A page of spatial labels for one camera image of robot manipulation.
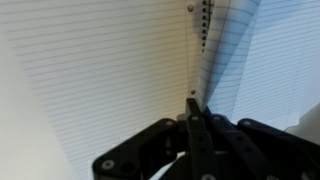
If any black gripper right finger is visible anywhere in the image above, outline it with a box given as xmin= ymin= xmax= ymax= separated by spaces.
xmin=202 ymin=106 xmax=320 ymax=180

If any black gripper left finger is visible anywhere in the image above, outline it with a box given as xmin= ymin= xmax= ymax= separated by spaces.
xmin=92 ymin=97 xmax=218 ymax=180

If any white lined spiral notebook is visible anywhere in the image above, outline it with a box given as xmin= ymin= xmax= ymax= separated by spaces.
xmin=6 ymin=0 xmax=320 ymax=180

